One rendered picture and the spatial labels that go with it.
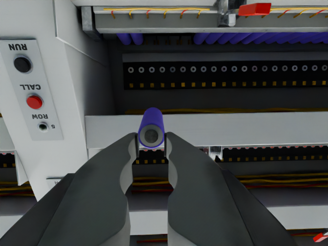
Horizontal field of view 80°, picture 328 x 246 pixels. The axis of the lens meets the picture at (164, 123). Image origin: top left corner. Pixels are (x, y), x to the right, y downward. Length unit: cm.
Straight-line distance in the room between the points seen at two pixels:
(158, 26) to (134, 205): 36
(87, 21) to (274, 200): 49
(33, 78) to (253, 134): 28
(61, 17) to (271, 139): 29
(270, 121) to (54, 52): 28
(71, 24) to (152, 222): 33
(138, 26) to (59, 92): 13
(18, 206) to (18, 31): 40
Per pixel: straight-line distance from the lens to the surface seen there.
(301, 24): 33
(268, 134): 31
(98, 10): 28
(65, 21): 25
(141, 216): 39
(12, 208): 57
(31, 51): 26
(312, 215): 48
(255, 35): 35
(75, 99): 26
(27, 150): 33
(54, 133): 29
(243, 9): 21
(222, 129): 28
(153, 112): 16
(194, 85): 40
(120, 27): 28
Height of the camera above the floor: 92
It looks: 27 degrees up
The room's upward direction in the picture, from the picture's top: 180 degrees clockwise
